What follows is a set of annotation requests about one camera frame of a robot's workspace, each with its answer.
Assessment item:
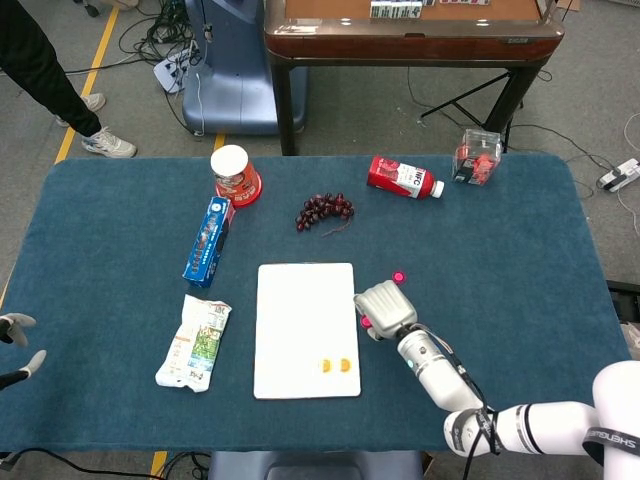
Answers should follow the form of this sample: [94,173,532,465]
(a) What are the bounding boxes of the white snack bag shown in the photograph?
[154,293,233,394]

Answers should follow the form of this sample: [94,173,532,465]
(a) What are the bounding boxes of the brown mahjong table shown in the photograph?
[263,0,566,156]

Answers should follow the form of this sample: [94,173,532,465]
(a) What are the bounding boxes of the blue cookie box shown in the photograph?
[181,195,236,289]

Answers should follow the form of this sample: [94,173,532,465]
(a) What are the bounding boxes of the black floor cable bundle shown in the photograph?
[117,0,206,69]

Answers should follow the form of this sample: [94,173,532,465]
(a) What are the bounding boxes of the arm wrist cable bundle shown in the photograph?
[419,324,504,480]

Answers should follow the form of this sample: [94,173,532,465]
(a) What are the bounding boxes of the red instant noodle cup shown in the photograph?
[209,144,264,209]

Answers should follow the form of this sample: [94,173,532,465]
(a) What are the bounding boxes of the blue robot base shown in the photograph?
[181,0,309,137]

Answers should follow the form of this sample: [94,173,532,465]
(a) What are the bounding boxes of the clear box with red toy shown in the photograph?
[451,128,503,187]

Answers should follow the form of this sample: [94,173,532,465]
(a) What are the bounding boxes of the black equipment frame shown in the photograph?
[606,279,640,321]

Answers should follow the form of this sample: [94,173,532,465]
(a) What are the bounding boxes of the grey-tipped left robot hand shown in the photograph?
[0,312,49,391]

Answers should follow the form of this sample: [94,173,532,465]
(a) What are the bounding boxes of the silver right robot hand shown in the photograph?
[353,280,419,342]

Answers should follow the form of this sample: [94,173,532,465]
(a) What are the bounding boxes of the brown cardboard sheet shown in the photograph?
[542,0,584,24]

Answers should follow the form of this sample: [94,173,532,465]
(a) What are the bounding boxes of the grey-blue robot torso base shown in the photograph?
[207,449,425,480]

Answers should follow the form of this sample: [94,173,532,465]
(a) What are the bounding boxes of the standing mahjong tile row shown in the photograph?
[369,0,424,20]

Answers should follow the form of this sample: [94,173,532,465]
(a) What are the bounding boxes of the white cutting board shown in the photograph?
[253,262,362,401]

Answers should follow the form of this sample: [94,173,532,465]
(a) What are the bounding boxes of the dark red grape bunch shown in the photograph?
[295,192,357,238]

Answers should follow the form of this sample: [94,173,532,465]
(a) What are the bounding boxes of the standing person in black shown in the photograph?
[0,0,139,160]

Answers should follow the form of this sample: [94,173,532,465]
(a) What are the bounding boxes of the white power strip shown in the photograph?
[596,158,640,193]
[152,47,195,95]

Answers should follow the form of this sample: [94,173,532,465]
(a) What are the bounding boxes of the red juice bottle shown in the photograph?
[366,155,446,202]

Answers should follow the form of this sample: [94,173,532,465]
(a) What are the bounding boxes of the blue tablecloth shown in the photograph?
[0,153,630,454]

